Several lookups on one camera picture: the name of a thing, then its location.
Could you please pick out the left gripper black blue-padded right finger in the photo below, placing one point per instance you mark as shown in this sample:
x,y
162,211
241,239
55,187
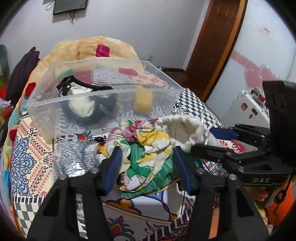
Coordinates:
x,y
239,219

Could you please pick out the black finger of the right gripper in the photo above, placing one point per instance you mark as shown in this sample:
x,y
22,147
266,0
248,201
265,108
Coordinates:
x,y
215,154

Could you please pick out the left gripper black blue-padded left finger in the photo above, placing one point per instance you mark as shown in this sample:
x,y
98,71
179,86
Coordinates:
x,y
56,218

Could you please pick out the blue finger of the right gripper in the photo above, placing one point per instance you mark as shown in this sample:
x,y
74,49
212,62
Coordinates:
x,y
244,137

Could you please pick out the white fluffy cloth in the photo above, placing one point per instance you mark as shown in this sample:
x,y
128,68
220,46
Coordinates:
x,y
184,131

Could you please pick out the floral green yellow cloth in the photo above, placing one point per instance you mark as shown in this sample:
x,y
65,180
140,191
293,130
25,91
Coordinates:
x,y
147,157

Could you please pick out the yellow green sponge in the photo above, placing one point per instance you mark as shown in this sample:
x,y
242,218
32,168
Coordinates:
x,y
143,102

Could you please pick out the white black-trimmed fabric pouch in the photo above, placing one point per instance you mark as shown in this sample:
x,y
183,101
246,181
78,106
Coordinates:
x,y
86,110

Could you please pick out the clear plastic storage box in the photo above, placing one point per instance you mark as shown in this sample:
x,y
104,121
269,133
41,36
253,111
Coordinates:
x,y
125,76

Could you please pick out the person's right hand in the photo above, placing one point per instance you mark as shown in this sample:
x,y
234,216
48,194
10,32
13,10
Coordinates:
x,y
259,193

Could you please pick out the white small fridge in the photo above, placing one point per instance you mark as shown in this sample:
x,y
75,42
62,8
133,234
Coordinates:
x,y
249,109

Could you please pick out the patterned patchwork bed cover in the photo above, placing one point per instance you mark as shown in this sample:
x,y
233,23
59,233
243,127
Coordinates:
x,y
142,202

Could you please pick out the white wardrobe sliding door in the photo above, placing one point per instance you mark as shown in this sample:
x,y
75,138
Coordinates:
x,y
264,49

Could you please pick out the brown wooden door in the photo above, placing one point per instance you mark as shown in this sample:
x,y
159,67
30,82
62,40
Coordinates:
x,y
211,43

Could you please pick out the red cushion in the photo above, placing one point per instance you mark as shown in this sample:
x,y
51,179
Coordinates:
x,y
3,93

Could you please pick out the dark purple jacket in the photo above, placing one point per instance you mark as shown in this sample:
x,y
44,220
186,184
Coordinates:
x,y
20,75

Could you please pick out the grey plush toy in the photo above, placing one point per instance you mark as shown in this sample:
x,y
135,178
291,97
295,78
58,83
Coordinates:
x,y
4,61

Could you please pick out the yellow green plush item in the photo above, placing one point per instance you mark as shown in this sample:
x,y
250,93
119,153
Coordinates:
x,y
60,44

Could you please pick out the beige patchwork fleece blanket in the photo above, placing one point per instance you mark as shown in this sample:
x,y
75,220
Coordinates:
x,y
81,49

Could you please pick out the wall power socket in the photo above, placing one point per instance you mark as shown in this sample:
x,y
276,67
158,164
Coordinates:
x,y
150,58

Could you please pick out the small wall monitor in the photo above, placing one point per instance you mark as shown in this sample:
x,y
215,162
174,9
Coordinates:
x,y
62,6

